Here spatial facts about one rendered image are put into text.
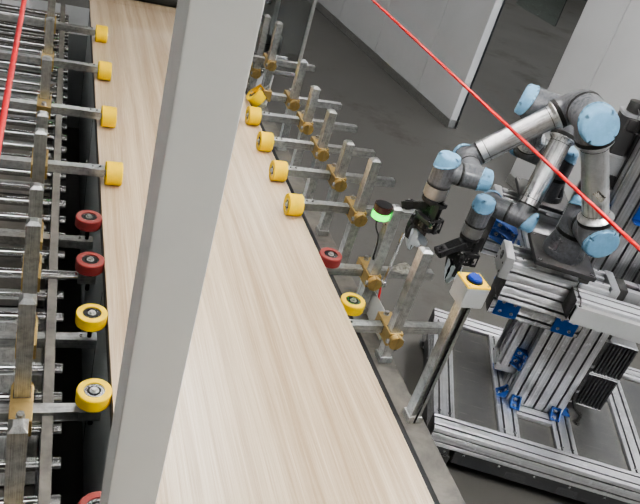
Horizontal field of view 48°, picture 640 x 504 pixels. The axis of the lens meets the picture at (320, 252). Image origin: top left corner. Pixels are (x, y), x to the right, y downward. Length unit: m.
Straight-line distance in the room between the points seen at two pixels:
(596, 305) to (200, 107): 2.27
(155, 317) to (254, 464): 1.08
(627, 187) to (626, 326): 0.50
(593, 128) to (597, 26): 3.33
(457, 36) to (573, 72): 1.51
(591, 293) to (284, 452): 1.43
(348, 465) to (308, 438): 0.11
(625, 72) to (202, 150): 4.89
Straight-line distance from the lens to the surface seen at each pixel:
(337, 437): 1.80
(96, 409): 1.76
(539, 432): 3.26
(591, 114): 2.28
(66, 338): 2.02
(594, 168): 2.38
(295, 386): 1.89
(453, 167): 2.26
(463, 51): 6.71
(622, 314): 2.73
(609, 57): 5.46
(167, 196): 0.56
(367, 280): 2.46
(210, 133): 0.54
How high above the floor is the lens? 2.15
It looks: 31 degrees down
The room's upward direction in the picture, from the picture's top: 17 degrees clockwise
